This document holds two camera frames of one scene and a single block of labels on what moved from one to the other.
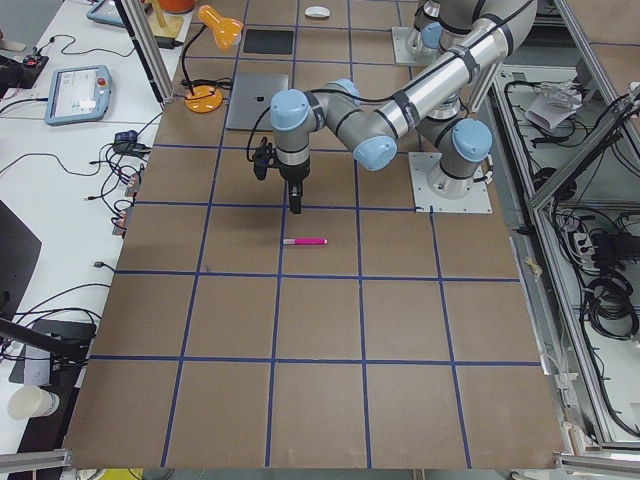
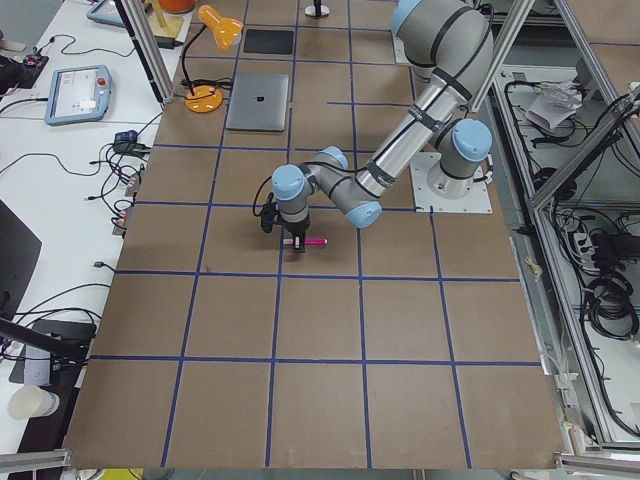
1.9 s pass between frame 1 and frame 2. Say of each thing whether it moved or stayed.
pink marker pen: stayed
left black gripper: moved
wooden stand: stayed
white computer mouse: stayed
